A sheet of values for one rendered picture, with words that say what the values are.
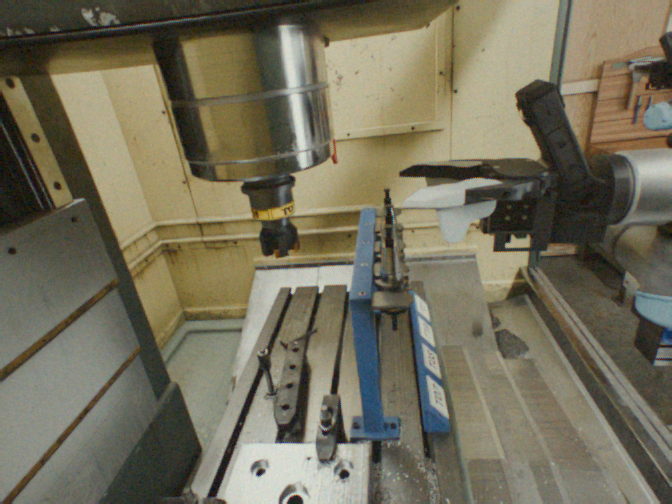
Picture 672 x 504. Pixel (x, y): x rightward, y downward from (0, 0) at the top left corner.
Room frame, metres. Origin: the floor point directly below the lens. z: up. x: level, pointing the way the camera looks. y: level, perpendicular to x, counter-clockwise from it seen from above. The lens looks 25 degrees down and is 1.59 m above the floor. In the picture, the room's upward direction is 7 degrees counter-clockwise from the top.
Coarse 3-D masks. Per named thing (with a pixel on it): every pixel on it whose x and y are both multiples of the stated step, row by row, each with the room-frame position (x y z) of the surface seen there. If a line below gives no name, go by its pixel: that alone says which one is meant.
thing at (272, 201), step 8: (280, 192) 0.42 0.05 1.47; (288, 192) 0.43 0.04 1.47; (256, 200) 0.42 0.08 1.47; (264, 200) 0.42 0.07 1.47; (272, 200) 0.42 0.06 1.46; (280, 200) 0.42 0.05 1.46; (288, 200) 0.43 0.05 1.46; (256, 208) 0.42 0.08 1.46; (264, 208) 0.42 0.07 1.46; (272, 208) 0.42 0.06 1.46; (288, 216) 0.42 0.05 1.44
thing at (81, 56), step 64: (0, 0) 0.34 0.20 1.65; (64, 0) 0.33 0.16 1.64; (128, 0) 0.32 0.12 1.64; (192, 0) 0.32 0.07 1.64; (256, 0) 0.31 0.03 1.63; (320, 0) 0.31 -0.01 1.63; (384, 0) 0.30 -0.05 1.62; (448, 0) 0.36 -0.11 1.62; (0, 64) 0.48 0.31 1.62; (64, 64) 0.56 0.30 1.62; (128, 64) 0.70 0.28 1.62
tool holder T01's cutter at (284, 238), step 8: (288, 224) 0.43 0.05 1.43; (264, 232) 0.43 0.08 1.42; (272, 232) 0.42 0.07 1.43; (280, 232) 0.42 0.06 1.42; (288, 232) 0.43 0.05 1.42; (296, 232) 0.44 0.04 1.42; (264, 240) 0.43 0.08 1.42; (272, 240) 0.42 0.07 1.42; (280, 240) 0.42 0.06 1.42; (288, 240) 0.42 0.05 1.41; (296, 240) 0.44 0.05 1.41; (264, 248) 0.43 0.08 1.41; (272, 248) 0.42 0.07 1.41; (280, 248) 0.42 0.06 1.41; (288, 248) 0.42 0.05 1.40; (296, 248) 0.43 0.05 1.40; (280, 256) 0.42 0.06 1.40
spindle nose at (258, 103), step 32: (224, 32) 0.36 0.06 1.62; (256, 32) 0.37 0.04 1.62; (288, 32) 0.38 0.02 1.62; (320, 32) 0.42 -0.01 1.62; (160, 64) 0.40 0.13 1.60; (192, 64) 0.37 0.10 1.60; (224, 64) 0.36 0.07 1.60; (256, 64) 0.36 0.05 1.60; (288, 64) 0.38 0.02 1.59; (320, 64) 0.41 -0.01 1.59; (192, 96) 0.37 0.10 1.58; (224, 96) 0.36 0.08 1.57; (256, 96) 0.36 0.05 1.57; (288, 96) 0.37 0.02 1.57; (320, 96) 0.40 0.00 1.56; (192, 128) 0.38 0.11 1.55; (224, 128) 0.36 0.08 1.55; (256, 128) 0.36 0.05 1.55; (288, 128) 0.37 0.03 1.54; (320, 128) 0.40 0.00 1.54; (192, 160) 0.39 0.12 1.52; (224, 160) 0.37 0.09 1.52; (256, 160) 0.36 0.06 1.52; (288, 160) 0.37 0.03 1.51; (320, 160) 0.39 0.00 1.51
